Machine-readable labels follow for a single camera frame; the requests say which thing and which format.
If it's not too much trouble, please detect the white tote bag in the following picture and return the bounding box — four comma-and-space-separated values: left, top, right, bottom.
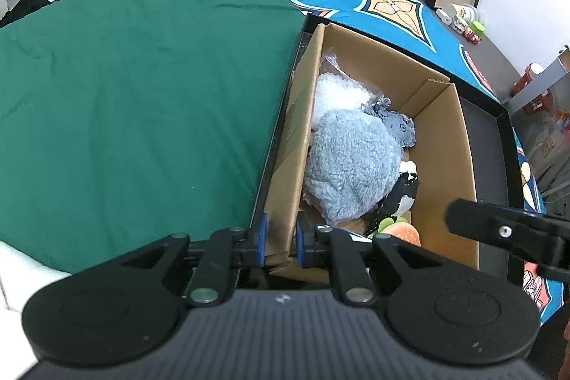
525, 131, 570, 203

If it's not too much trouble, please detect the white cloth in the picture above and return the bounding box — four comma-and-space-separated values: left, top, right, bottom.
0, 240, 73, 380

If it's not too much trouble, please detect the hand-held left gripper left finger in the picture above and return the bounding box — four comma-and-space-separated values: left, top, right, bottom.
119, 213, 270, 306

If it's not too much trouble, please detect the black stitched fabric pouch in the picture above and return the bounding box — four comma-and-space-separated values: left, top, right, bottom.
374, 160, 420, 230

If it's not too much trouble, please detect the brown cardboard box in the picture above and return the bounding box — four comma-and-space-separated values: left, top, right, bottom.
263, 23, 480, 283

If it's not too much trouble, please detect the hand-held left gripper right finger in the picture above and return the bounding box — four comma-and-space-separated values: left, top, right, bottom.
294, 213, 442, 306

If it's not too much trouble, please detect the blue patterned blanket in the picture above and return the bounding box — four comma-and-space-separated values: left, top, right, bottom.
252, 0, 570, 326

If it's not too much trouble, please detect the clear bag of white filling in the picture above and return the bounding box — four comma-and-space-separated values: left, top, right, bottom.
312, 55, 391, 132

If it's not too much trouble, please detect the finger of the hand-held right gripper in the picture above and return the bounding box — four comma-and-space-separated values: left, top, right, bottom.
445, 198, 570, 275

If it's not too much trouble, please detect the green cloth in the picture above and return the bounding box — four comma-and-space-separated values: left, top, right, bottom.
0, 0, 309, 275

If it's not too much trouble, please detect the grey-blue fluffy plush toy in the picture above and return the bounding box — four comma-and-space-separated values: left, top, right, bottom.
303, 109, 404, 226

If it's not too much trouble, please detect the black and white garment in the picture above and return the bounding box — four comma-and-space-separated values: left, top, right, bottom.
0, 0, 59, 30

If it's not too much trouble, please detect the black tray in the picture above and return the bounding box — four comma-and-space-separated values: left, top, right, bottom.
248, 12, 523, 288

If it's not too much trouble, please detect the burger plush toy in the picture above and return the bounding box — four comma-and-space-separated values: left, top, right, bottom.
367, 216, 422, 250

